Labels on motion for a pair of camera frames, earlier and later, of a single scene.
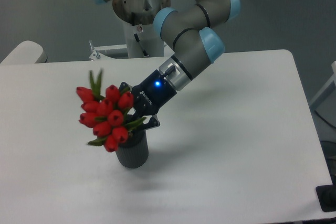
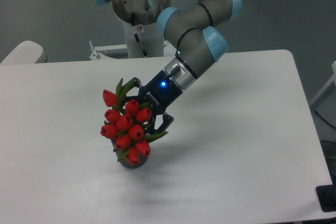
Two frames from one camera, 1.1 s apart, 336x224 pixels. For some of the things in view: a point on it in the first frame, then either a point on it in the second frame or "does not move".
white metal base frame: x=96 y=54 does not move
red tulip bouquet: x=103 y=110 → x=124 y=125
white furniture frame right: x=332 y=79 does not move
